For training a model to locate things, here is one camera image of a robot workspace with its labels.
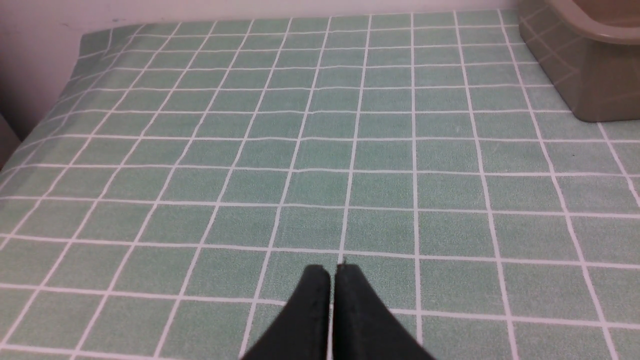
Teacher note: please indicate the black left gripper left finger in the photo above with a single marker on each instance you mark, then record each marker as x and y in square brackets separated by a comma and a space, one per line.
[301, 329]

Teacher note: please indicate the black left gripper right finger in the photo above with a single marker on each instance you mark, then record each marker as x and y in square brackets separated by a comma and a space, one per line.
[363, 327]

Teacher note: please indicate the green checkered tablecloth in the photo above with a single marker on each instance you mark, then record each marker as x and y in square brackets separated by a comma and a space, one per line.
[168, 203]

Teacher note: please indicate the olive green plastic bin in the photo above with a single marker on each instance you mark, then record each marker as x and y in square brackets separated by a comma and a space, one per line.
[590, 51]

